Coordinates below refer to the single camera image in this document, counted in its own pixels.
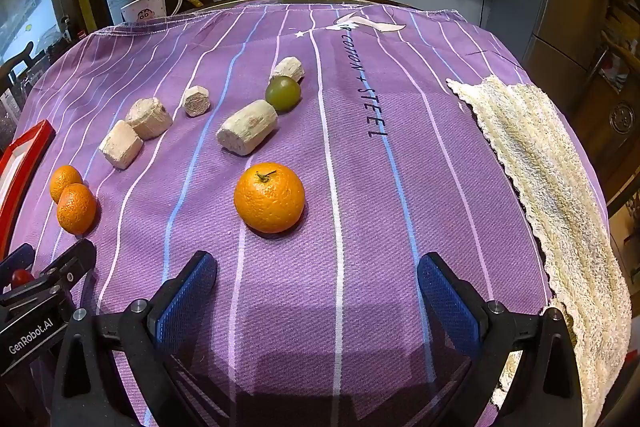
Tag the red cherry tomato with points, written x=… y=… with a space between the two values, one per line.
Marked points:
x=21 y=277

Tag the large orange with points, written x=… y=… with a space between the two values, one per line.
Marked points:
x=269 y=198

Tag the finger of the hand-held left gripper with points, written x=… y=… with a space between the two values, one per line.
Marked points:
x=67 y=264
x=15 y=259

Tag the white cartoon mug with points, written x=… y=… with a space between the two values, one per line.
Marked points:
x=147 y=8

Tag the long sugarcane piece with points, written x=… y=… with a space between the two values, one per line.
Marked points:
x=247 y=128

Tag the green round fruit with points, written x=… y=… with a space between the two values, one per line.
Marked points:
x=282 y=93

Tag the small orange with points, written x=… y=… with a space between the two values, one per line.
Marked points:
x=76 y=209
x=65 y=181

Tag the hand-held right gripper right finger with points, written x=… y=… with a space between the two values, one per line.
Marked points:
x=445 y=307

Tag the curved wooden armchair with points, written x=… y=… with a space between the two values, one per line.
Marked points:
x=15 y=62

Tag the cream fluffy towel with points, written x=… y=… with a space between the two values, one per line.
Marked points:
x=540 y=167

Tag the red rimmed white tray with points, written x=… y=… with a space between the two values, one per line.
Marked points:
x=22 y=172

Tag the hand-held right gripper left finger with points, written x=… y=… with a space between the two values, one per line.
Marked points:
x=187 y=302

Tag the purple striped cloth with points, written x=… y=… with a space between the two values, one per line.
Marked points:
x=350 y=257

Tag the short sugarcane piece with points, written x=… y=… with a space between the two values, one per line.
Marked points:
x=149 y=118
x=120 y=151
x=196 y=101
x=288 y=69

